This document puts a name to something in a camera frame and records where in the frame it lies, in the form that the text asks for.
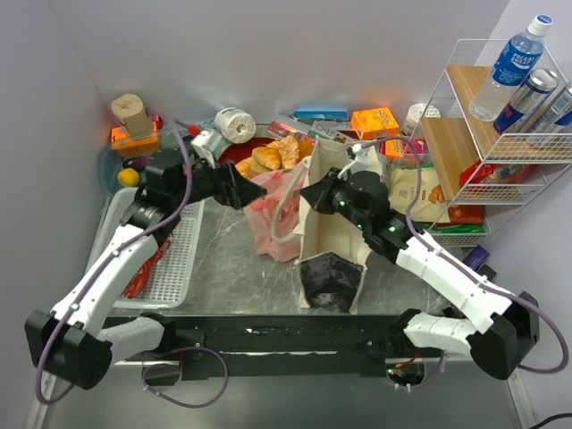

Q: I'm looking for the Pocari Sweat water bottle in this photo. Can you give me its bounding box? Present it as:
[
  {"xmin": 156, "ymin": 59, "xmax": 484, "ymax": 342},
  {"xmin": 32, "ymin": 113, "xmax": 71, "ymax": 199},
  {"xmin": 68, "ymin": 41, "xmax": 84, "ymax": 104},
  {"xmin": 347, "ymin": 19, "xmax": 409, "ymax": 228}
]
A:
[{"xmin": 469, "ymin": 14, "xmax": 553, "ymax": 122}]

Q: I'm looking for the teal plastic tray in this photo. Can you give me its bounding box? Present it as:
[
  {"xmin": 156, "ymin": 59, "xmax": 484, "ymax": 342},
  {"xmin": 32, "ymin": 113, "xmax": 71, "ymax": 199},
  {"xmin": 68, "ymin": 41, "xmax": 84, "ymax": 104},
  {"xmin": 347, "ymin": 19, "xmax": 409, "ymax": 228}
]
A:
[{"xmin": 98, "ymin": 125, "xmax": 179, "ymax": 197}]

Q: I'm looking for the blue flat box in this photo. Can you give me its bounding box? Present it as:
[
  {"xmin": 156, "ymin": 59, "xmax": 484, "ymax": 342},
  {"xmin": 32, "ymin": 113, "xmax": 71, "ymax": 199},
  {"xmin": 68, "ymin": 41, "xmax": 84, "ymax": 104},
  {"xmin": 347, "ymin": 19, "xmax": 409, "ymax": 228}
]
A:
[{"xmin": 293, "ymin": 106, "xmax": 349, "ymax": 122}]

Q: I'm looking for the white wire shelf rack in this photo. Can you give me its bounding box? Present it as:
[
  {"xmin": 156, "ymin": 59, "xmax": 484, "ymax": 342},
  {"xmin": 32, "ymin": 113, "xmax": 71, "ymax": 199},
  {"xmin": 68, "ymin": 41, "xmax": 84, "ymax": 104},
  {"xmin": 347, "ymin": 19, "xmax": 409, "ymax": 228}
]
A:
[{"xmin": 412, "ymin": 39, "xmax": 571, "ymax": 247}]

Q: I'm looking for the green snack packet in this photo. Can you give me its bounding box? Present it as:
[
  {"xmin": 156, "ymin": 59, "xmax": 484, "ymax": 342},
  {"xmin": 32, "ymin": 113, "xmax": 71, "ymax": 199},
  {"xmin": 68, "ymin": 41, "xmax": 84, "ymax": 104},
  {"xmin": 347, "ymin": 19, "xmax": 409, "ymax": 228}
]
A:
[{"xmin": 432, "ymin": 224, "xmax": 485, "ymax": 234}]

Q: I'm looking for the orange box under roll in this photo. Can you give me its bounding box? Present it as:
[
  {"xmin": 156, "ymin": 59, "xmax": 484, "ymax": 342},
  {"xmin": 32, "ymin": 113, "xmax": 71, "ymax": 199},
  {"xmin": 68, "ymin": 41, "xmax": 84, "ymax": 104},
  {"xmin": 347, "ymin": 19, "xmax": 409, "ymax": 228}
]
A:
[{"xmin": 110, "ymin": 122, "xmax": 161, "ymax": 157}]

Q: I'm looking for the yellow lemon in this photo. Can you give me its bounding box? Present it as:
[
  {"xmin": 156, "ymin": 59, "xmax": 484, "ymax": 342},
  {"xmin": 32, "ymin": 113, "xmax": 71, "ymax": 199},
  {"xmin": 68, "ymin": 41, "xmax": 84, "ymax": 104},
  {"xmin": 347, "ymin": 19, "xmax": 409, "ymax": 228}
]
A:
[{"xmin": 117, "ymin": 168, "xmax": 140, "ymax": 187}]

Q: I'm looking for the white perforated plastic basket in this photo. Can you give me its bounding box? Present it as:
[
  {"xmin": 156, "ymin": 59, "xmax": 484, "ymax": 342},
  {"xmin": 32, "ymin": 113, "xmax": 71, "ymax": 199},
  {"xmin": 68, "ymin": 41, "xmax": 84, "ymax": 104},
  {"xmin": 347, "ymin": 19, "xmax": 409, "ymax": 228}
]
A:
[{"xmin": 88, "ymin": 188, "xmax": 205, "ymax": 310}]

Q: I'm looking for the purple box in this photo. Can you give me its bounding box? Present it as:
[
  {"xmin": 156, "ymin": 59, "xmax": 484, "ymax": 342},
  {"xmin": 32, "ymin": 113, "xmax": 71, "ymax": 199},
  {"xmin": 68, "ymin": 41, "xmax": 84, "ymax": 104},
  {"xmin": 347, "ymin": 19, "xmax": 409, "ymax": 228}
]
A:
[{"xmin": 462, "ymin": 245, "xmax": 490, "ymax": 271}]

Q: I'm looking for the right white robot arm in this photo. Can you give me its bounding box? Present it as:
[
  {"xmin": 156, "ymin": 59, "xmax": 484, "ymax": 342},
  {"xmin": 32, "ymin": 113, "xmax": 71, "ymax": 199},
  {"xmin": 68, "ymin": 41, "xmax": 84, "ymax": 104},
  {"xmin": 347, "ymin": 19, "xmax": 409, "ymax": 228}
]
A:
[{"xmin": 300, "ymin": 167, "xmax": 540, "ymax": 380}]

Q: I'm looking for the red candy bag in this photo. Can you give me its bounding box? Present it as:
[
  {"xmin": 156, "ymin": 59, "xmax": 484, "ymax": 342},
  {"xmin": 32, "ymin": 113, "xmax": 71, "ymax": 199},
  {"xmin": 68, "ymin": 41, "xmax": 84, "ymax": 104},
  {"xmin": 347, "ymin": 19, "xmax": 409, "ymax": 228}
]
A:
[{"xmin": 459, "ymin": 161, "xmax": 535, "ymax": 187}]

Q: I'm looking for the white paper cup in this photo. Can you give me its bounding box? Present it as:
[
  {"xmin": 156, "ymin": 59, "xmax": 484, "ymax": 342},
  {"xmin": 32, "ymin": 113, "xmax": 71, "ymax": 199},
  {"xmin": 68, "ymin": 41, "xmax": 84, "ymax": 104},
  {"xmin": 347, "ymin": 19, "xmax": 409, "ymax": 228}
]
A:
[{"xmin": 400, "ymin": 103, "xmax": 441, "ymax": 136}]

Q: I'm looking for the orange snack box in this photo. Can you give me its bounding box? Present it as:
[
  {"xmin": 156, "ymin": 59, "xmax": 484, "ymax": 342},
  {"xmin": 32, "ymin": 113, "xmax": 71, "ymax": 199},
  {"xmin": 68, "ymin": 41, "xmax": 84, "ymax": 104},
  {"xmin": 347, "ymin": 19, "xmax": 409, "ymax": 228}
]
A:
[{"xmin": 350, "ymin": 107, "xmax": 400, "ymax": 140}]

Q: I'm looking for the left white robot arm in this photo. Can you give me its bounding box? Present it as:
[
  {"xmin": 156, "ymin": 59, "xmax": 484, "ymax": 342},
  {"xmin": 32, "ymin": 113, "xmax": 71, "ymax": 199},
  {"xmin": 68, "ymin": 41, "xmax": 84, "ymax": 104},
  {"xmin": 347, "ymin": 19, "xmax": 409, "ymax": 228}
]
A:
[{"xmin": 24, "ymin": 149, "xmax": 266, "ymax": 390}]

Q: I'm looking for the white toilet paper roll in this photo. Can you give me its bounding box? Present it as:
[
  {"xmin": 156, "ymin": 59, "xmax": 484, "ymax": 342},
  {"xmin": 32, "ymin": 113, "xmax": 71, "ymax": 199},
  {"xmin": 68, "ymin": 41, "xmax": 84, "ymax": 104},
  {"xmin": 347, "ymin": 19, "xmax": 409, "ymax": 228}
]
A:
[{"xmin": 214, "ymin": 107, "xmax": 257, "ymax": 144}]

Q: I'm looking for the Red Bull can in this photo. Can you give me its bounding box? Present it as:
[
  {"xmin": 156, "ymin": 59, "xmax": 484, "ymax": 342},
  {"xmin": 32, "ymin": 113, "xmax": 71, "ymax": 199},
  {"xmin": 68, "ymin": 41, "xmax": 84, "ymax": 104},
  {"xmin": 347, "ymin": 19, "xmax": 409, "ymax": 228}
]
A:
[{"xmin": 493, "ymin": 68, "xmax": 559, "ymax": 135}]

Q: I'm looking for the pink plastic grocery bag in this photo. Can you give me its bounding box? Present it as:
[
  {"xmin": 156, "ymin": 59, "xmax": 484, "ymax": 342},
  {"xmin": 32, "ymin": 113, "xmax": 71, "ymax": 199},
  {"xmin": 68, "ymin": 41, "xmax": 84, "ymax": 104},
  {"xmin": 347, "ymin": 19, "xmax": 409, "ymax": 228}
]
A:
[{"xmin": 244, "ymin": 165, "xmax": 306, "ymax": 262}]

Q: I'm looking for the brown toilet paper roll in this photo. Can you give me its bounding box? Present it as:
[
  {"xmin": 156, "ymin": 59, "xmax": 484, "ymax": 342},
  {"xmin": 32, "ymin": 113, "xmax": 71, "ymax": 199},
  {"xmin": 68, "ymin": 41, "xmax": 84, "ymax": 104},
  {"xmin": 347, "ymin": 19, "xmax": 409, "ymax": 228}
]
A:
[{"xmin": 111, "ymin": 94, "xmax": 154, "ymax": 136}]

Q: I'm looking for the red round plate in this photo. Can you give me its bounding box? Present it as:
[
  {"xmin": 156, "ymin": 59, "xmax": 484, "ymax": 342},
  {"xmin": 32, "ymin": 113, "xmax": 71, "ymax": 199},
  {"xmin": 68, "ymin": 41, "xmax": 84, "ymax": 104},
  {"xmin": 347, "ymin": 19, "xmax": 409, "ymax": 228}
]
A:
[{"xmin": 219, "ymin": 137, "xmax": 273, "ymax": 164}]

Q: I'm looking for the red toothpaste box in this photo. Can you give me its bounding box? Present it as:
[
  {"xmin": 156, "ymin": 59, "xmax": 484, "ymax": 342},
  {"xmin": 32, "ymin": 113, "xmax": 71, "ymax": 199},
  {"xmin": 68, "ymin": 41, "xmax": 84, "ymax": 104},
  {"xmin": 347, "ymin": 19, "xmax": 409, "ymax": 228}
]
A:
[{"xmin": 266, "ymin": 121, "xmax": 314, "ymax": 142}]

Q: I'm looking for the beige canvas tote bag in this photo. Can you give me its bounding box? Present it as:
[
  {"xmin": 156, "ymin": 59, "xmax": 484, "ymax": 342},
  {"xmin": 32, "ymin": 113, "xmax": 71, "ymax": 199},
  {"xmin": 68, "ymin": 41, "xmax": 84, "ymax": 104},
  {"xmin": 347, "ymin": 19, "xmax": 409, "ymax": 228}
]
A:
[{"xmin": 294, "ymin": 137, "xmax": 390, "ymax": 315}]

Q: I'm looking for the red toy lobster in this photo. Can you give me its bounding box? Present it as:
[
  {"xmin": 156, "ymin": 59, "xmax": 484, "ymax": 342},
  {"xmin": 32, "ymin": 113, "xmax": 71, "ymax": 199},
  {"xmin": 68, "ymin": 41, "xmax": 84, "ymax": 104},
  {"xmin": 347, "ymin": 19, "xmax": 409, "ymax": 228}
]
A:
[{"xmin": 122, "ymin": 239, "xmax": 171, "ymax": 299}]

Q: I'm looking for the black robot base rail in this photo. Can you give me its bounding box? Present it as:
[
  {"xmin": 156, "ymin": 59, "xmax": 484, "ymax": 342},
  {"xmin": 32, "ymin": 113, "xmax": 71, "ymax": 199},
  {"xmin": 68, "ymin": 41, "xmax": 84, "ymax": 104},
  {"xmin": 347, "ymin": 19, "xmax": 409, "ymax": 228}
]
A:
[{"xmin": 131, "ymin": 315, "xmax": 440, "ymax": 381}]

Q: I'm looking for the croissant bread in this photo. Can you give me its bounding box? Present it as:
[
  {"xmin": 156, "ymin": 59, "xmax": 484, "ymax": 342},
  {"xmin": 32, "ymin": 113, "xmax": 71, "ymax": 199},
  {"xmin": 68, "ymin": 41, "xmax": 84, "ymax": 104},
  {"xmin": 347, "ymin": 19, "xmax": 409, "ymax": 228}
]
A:
[{"xmin": 252, "ymin": 147, "xmax": 282, "ymax": 171}]

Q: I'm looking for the cassava chips bag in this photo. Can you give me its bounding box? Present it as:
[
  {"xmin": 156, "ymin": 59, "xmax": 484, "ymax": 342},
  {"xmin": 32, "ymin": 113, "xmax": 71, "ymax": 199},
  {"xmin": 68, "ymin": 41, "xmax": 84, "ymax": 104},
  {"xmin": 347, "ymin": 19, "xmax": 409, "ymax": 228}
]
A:
[{"xmin": 386, "ymin": 165, "xmax": 450, "ymax": 223}]

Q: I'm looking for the red snack packet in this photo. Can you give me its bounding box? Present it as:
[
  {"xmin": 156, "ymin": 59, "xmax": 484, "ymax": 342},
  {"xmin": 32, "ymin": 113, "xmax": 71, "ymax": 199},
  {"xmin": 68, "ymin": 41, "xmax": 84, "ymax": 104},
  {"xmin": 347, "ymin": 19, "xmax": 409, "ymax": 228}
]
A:
[{"xmin": 447, "ymin": 205, "xmax": 484, "ymax": 224}]

